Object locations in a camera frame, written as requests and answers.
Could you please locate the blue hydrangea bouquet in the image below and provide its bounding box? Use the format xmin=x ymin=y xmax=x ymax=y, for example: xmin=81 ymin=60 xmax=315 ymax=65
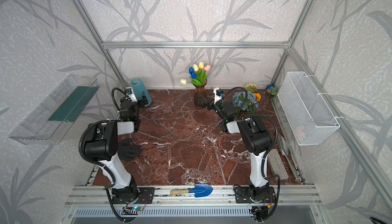
xmin=232 ymin=91 xmax=259 ymax=114

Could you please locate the teal ceramic vase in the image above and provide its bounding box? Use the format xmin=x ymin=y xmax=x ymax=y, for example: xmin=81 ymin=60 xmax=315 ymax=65
xmin=130 ymin=78 xmax=152 ymax=106

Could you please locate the dark red glass vase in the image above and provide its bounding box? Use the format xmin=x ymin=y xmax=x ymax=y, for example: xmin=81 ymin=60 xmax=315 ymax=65
xmin=194 ymin=79 xmax=208 ymax=107

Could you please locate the yellow sunflower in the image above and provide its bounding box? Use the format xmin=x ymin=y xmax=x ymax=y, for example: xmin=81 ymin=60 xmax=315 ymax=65
xmin=245 ymin=83 xmax=258 ymax=93

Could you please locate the orange flower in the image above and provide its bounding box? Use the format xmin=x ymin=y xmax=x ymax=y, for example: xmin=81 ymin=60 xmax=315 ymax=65
xmin=254 ymin=93 xmax=261 ymax=102

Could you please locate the blue rose stem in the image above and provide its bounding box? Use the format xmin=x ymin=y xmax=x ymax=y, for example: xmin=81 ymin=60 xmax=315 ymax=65
xmin=266 ymin=85 xmax=278 ymax=100

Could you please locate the cream tulip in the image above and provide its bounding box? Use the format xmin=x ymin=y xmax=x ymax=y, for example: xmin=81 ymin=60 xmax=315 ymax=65
xmin=193 ymin=64 xmax=199 ymax=72

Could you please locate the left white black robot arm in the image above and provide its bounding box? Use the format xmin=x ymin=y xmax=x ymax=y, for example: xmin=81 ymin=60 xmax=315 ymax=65
xmin=79 ymin=100 xmax=142 ymax=198

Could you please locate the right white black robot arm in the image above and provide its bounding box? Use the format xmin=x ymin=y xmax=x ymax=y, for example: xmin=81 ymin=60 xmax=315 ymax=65
xmin=209 ymin=102 xmax=278 ymax=201

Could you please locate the black yellow glove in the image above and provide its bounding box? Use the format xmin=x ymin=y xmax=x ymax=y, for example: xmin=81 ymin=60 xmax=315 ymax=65
xmin=117 ymin=138 xmax=142 ymax=161

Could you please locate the grey sponge block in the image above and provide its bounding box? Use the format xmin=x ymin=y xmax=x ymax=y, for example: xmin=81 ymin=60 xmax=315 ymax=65
xmin=267 ymin=149 xmax=289 ymax=181

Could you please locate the blue garden trowel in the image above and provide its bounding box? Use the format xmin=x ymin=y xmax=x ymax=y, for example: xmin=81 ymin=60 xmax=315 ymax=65
xmin=170 ymin=184 xmax=213 ymax=197

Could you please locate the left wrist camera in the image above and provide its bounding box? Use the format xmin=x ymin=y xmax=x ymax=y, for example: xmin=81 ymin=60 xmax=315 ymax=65
xmin=124 ymin=86 xmax=137 ymax=103

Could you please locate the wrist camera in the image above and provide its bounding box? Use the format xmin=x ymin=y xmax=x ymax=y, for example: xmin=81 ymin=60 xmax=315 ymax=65
xmin=124 ymin=86 xmax=137 ymax=103
xmin=213 ymin=87 xmax=225 ymax=104

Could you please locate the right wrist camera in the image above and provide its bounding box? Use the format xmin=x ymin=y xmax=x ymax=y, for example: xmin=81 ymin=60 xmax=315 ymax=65
xmin=213 ymin=87 xmax=225 ymax=104

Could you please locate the white wire basket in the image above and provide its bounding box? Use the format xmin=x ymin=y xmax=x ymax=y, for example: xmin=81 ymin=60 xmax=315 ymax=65
xmin=278 ymin=72 xmax=341 ymax=146

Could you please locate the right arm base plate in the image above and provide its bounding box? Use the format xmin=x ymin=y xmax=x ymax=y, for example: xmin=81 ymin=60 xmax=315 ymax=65
xmin=233 ymin=183 xmax=276 ymax=205

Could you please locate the clear acrylic wall shelf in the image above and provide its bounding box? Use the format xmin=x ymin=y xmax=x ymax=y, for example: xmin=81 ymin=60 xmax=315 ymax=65
xmin=9 ymin=75 xmax=100 ymax=145

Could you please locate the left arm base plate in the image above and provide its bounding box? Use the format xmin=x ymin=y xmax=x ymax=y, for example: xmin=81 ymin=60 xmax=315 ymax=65
xmin=112 ymin=187 xmax=155 ymax=204

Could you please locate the aluminium front rail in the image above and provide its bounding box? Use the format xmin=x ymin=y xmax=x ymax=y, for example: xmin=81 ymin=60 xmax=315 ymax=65
xmin=64 ymin=185 xmax=322 ymax=207

